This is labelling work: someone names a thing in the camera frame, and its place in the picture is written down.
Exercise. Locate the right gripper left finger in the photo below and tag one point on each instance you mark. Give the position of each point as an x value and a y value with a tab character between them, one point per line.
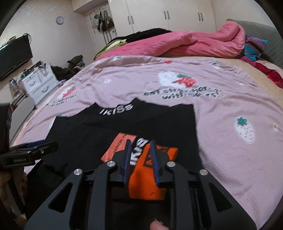
81	202

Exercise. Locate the right hand thumb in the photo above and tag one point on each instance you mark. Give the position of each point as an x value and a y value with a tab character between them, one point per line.
158	225

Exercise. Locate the red patterned pillow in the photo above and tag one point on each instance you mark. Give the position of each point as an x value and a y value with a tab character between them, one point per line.
274	75

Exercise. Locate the white drawer cabinet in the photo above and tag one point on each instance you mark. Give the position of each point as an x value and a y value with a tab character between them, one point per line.
39	83

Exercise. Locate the green blanket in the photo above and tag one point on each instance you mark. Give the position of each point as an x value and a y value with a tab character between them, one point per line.
112	45

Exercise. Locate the pink strawberry print quilt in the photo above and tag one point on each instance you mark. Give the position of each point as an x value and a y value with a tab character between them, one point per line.
238	125

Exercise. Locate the striped colourful pillow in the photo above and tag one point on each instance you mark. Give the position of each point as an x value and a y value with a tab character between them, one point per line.
254	47

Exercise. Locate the round wall clock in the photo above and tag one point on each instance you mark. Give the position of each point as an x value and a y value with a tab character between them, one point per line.
60	20

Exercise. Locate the white wardrobe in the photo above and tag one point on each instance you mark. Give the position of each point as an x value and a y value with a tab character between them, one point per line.
132	16

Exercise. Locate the black garment on bed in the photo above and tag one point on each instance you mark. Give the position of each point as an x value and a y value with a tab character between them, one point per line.
140	35

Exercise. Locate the dark clothes pile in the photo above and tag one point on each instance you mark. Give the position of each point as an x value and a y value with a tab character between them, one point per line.
75	65

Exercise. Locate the beige bed sheet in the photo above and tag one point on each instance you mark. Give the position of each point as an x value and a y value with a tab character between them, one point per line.
260	78

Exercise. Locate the hanging bags on door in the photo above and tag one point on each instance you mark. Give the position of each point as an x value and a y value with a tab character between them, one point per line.
102	25

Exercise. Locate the black television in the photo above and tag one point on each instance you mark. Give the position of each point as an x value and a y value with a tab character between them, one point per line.
14	54

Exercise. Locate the pink comforter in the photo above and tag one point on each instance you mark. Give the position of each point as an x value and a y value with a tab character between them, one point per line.
227	42

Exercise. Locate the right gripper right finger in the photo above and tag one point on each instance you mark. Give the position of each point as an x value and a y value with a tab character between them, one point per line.
198	200

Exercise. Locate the black sweater orange cuffs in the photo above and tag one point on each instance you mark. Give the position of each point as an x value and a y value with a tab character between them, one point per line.
93	136

